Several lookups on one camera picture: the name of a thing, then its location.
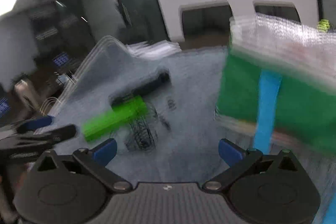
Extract yellow black glove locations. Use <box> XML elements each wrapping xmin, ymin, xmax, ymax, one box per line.
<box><xmin>317</xmin><ymin>19</ymin><xmax>330</xmax><ymax>32</ymax></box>

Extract green glasses case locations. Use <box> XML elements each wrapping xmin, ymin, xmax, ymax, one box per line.
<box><xmin>81</xmin><ymin>96</ymin><xmax>147</xmax><ymax>142</ymax></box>

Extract white papers on table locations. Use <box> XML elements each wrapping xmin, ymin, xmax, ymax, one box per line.
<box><xmin>126</xmin><ymin>40</ymin><xmax>181</xmax><ymax>60</ymax></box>

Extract black office chair right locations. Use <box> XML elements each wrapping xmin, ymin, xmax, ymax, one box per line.
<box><xmin>253</xmin><ymin>2</ymin><xmax>301</xmax><ymax>23</ymax></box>

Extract green insulated bag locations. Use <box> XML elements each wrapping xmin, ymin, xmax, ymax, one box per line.
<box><xmin>216</xmin><ymin>14</ymin><xmax>335</xmax><ymax>154</ymax></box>

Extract dark blue zipper pouch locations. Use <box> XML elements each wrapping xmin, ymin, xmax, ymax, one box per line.
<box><xmin>109</xmin><ymin>71</ymin><xmax>171</xmax><ymax>107</ymax></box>

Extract grey fleece blanket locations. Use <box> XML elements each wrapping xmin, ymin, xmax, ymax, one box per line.
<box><xmin>34</xmin><ymin>35</ymin><xmax>336</xmax><ymax>224</ymax></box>

